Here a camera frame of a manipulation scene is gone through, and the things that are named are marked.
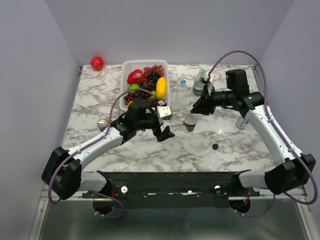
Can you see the blue white bottle cap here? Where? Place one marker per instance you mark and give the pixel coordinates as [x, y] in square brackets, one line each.
[183, 82]

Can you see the red apple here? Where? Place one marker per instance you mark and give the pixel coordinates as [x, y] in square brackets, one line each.
[97, 63]

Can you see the red bull can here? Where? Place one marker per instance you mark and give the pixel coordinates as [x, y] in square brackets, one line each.
[102, 124]

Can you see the red grape bunch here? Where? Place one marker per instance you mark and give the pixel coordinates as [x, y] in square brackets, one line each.
[147, 88]

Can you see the silver blue drink can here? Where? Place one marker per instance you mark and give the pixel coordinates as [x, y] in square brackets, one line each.
[241, 123]

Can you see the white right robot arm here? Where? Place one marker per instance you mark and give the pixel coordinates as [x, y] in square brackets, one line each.
[291, 164]

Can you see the clear plastic bottle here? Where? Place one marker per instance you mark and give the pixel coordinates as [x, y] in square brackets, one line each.
[181, 97]

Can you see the clear bottle green label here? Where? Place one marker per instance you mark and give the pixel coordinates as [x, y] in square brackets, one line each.
[199, 83]

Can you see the clear bottle dark label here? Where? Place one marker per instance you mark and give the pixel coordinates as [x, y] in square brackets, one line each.
[190, 121]

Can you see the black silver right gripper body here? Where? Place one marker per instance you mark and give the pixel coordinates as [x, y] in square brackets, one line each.
[208, 98]

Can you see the dark grape bunch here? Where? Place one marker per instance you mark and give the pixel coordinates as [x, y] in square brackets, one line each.
[153, 76]

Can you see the white plastic fruit basket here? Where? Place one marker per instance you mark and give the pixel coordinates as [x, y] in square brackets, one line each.
[132, 65]

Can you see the black bottle cap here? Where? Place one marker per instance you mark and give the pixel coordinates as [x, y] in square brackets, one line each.
[215, 146]

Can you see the red dragon fruit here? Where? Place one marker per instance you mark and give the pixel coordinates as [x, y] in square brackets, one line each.
[135, 76]

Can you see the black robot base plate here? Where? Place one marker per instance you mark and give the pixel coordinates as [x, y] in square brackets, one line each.
[165, 190]

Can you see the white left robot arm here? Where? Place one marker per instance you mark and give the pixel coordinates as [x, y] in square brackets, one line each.
[64, 172]

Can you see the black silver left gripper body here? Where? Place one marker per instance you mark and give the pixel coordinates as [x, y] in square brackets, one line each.
[160, 121]

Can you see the yellow mango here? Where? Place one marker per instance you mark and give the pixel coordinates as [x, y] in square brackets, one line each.
[161, 87]

